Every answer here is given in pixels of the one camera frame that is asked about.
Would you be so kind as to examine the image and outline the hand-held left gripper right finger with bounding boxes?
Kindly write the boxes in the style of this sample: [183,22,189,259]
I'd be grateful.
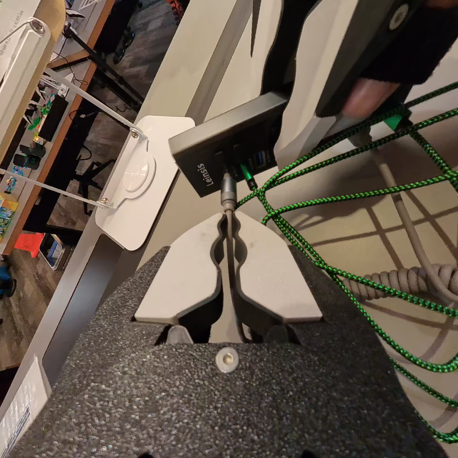
[231,210,324,325]

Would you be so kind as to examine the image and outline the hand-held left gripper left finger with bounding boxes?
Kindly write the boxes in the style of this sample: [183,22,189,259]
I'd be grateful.
[134,213,225,323]

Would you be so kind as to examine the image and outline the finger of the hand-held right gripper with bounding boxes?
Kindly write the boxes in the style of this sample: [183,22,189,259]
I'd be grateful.
[274,0,358,167]
[250,0,315,94]

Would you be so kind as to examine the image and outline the black box-shaped USB hub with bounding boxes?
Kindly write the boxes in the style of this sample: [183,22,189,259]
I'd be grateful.
[168,91,291,198]

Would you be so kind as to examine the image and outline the grey cable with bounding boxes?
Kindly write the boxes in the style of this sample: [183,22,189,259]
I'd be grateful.
[219,130,458,345]

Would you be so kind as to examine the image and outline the green braided cable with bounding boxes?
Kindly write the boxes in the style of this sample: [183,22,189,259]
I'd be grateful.
[236,82,458,444]

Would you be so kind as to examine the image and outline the grey desk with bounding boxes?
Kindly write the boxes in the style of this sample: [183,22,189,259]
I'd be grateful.
[0,0,458,458]

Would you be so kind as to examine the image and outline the person's right hand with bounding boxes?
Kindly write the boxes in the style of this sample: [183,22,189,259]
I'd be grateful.
[342,76,401,119]

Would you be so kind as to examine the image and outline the grey storage bin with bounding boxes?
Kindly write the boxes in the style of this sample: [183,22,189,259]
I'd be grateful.
[39,233,74,271]

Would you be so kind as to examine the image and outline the red plastic stool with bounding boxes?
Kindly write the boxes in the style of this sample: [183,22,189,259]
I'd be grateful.
[14,232,44,259]

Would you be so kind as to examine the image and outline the colourful toy box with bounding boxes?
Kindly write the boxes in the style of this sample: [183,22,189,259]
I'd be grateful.
[0,193,19,245]

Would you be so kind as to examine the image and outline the black green device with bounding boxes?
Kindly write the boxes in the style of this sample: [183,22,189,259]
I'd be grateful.
[14,143,46,172]

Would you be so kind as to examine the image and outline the printed paper sheet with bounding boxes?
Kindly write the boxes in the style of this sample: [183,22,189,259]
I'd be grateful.
[0,354,51,449]

